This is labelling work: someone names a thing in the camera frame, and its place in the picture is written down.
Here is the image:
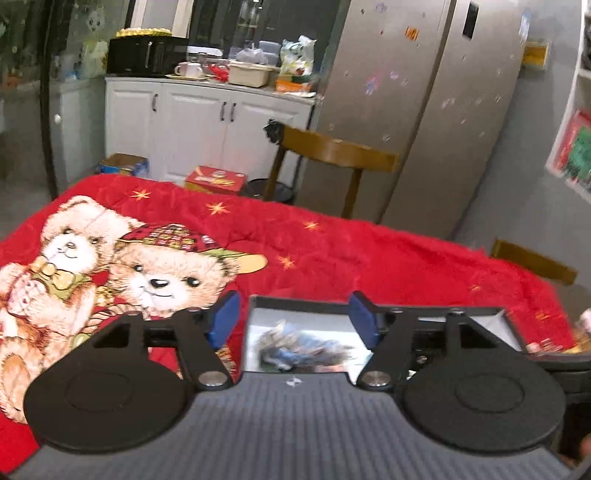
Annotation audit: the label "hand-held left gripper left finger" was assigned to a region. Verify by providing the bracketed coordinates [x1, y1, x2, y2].
[74, 291, 242, 392]

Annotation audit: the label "green and red poster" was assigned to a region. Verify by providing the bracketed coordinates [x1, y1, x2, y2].
[551, 108, 591, 193]

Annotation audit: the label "white plastic bag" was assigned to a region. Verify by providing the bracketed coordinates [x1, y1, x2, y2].
[235, 43, 269, 64]

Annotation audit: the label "black shallow box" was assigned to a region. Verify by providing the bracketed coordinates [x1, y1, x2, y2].
[242, 295, 591, 403]

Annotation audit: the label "wooden chair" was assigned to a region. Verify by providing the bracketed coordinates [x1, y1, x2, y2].
[263, 121, 400, 219]
[489, 237, 579, 285]

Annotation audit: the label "red bear printed blanket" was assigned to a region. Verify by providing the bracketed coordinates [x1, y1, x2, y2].
[0, 174, 576, 462]

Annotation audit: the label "dark kitchen window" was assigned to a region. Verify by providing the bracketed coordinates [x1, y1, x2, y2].
[188, 0, 352, 52]

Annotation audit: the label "black and white scrunchie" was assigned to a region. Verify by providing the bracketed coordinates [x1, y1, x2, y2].
[255, 320, 357, 371]

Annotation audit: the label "yellow items on microwave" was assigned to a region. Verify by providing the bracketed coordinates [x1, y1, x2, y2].
[115, 27, 173, 39]

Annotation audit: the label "orange box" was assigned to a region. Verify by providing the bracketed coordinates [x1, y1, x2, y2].
[275, 76, 315, 94]

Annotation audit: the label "colourful snack bag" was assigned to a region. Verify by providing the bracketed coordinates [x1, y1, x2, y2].
[279, 35, 317, 77]

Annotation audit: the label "cream plastic basin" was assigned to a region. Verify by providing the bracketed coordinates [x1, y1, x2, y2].
[228, 60, 276, 88]

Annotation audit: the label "white kitchen cabinet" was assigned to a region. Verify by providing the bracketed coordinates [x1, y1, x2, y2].
[105, 76, 317, 186]

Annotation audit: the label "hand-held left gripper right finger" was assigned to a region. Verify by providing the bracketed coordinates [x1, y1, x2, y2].
[348, 291, 520, 392]

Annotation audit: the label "blue cardboard box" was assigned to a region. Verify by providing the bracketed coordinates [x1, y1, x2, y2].
[99, 152, 150, 179]

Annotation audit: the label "glass sliding door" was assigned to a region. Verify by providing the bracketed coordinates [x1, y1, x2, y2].
[0, 0, 136, 199]

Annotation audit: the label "silver refrigerator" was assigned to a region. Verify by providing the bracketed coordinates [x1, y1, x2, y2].
[295, 0, 542, 241]

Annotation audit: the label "yellow wall box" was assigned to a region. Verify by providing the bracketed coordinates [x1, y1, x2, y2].
[521, 40, 551, 71]

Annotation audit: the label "black microwave oven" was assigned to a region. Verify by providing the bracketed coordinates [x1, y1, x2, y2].
[106, 36, 190, 77]

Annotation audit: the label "black trash bin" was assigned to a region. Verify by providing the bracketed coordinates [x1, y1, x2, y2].
[244, 177, 297, 205]

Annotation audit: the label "red cardboard box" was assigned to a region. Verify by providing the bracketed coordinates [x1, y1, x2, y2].
[184, 165, 248, 195]

